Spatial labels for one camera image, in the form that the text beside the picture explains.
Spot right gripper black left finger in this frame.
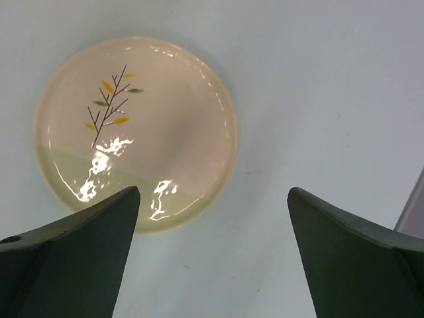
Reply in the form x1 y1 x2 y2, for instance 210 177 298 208
1 186 140 317

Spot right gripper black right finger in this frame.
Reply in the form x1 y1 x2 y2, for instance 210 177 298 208
288 187 423 317

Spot cream ceramic plate leaf motif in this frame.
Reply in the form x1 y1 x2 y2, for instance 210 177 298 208
34 36 238 233

